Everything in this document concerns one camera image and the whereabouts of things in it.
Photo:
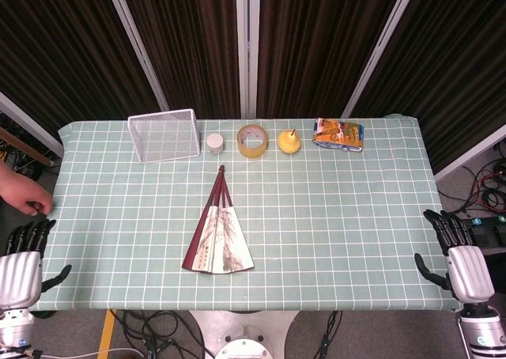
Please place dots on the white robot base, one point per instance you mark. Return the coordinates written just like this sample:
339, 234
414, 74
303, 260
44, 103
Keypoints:
241, 335

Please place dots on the yellow floor strip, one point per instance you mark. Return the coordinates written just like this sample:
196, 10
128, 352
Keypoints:
106, 335

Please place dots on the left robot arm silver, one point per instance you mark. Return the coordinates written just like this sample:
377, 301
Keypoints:
13, 327

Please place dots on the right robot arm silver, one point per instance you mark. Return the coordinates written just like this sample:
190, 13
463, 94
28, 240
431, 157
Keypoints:
484, 331

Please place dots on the small white jar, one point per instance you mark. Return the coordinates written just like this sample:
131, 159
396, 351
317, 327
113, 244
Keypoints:
215, 142

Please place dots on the yellow pear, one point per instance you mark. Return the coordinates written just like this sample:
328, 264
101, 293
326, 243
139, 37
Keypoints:
288, 143

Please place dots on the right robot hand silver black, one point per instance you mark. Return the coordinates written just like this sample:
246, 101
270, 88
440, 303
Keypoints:
468, 274

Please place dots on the bare person hand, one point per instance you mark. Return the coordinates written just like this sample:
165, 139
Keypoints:
21, 191

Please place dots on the paper folding fan red ribs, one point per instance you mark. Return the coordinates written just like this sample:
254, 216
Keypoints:
221, 236

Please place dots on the black equipment box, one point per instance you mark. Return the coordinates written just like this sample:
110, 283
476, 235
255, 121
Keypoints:
492, 236

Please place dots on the white partition post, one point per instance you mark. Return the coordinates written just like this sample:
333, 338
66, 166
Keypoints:
472, 151
381, 46
27, 123
248, 46
136, 42

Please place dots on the green white checked tablecloth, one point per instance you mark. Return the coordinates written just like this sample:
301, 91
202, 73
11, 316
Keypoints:
336, 224

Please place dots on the wooden shelf board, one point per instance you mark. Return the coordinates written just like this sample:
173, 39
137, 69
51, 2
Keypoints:
23, 147

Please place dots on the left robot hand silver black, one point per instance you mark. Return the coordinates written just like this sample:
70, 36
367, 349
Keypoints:
21, 276

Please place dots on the orange blue snack packet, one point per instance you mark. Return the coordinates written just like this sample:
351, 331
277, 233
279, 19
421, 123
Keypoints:
338, 135

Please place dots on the dark pleated curtain panel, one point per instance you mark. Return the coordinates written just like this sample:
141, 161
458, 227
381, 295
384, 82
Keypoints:
189, 42
316, 42
454, 58
59, 50

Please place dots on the yellow packing tape roll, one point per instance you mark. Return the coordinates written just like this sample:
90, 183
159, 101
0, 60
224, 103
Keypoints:
243, 148

